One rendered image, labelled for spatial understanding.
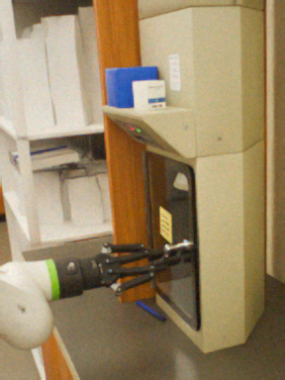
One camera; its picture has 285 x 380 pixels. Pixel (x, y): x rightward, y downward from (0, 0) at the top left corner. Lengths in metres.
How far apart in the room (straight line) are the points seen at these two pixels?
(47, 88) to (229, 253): 1.42
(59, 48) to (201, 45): 1.29
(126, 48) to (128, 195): 0.39
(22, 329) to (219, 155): 0.54
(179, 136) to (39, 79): 1.39
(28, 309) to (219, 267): 0.45
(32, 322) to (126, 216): 0.57
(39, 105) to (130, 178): 1.04
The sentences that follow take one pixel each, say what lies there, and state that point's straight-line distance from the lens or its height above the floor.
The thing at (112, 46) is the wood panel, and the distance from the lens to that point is 1.50.
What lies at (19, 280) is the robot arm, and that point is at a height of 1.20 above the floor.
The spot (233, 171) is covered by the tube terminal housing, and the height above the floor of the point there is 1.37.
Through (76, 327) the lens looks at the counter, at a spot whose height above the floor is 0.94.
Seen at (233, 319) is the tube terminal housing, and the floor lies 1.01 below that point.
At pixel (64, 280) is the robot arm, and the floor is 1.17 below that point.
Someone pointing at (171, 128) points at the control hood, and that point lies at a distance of 1.16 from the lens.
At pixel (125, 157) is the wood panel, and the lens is 1.52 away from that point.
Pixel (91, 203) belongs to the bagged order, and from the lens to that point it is 2.46.
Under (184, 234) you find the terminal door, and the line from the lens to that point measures 1.28.
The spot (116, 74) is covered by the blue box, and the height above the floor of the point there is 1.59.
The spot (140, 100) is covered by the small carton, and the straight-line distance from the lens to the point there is 1.24.
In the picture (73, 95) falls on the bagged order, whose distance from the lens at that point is 2.40.
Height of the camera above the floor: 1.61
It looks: 18 degrees down
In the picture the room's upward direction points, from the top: 3 degrees counter-clockwise
